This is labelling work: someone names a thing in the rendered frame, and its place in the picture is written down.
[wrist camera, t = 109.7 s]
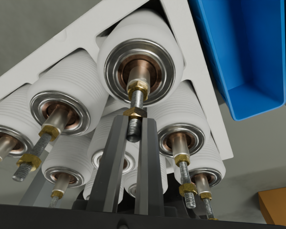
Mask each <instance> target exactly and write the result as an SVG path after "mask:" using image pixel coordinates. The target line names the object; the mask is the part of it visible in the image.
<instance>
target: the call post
mask: <svg viewBox="0 0 286 229"><path fill-rule="evenodd" d="M54 186H55V185H54V184H52V183H50V182H49V181H47V180H46V178H45V177H44V175H43V173H42V168H40V169H39V171H38V173H37V174H36V176H35V178H34V179H33V181H32V183H31V184H30V186H29V188H28V189H27V191H26V193H25V194H24V196H23V198H22V199H21V201H20V202H19V204H18V205H23V206H35V207H47V208H48V207H49V205H50V202H51V200H52V198H51V194H52V190H53V188H54ZM63 197H64V195H63ZM63 197H62V198H61V199H59V200H58V202H57V204H56V206H55V208H59V207H60V204H61V202H62V199H63Z"/></svg>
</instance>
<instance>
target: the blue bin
mask: <svg viewBox="0 0 286 229"><path fill-rule="evenodd" d="M189 3H190V6H191V9H192V12H193V15H194V18H195V21H196V24H197V27H198V30H199V33H200V36H201V39H202V42H203V45H204V48H205V51H206V54H207V57H208V60H209V63H210V67H211V69H212V73H213V76H214V79H215V82H216V84H217V88H218V91H219V93H220V94H221V96H222V98H223V100H224V101H225V103H226V105H227V106H228V108H229V111H230V115H231V117H232V118H233V120H234V121H241V120H244V119H248V118H250V117H253V116H256V115H260V114H263V113H265V112H268V111H271V110H274V109H277V108H280V107H282V106H283V105H284V104H285V103H286V44H285V4H284V0H189Z"/></svg>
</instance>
